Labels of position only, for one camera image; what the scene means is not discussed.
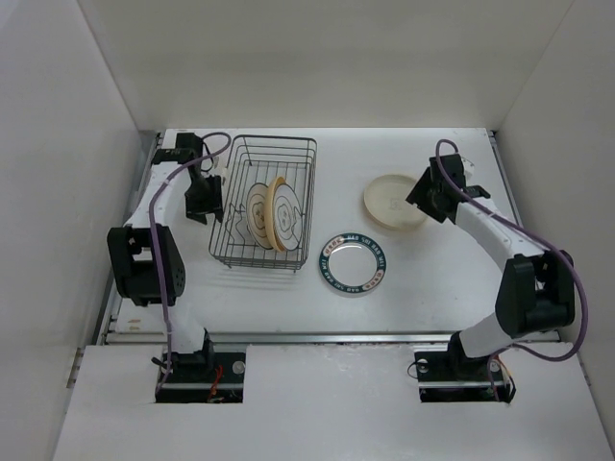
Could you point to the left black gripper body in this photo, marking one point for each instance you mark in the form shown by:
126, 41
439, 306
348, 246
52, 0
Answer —
203, 197

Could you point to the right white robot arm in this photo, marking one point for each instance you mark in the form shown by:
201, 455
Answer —
536, 292

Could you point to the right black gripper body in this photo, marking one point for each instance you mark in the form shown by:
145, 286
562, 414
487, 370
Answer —
424, 195

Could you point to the white plate green lettered rim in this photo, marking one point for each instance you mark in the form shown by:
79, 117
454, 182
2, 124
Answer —
352, 264

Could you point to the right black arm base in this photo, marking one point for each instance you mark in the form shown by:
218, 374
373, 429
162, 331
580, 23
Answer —
439, 382

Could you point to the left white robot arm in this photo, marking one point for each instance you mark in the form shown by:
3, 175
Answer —
146, 262

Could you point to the grey wire dish rack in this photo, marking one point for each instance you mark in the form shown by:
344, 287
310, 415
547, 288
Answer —
264, 201

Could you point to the aluminium table rail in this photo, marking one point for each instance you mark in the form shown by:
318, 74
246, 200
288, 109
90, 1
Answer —
438, 278

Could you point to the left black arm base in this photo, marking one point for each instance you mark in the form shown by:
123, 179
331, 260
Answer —
202, 377

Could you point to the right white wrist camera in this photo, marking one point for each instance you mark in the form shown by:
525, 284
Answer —
468, 167

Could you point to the plain cream plate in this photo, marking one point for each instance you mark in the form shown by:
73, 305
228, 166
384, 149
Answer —
385, 202

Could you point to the yellow-backed white plate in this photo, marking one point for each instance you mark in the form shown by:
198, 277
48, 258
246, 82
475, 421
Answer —
282, 216

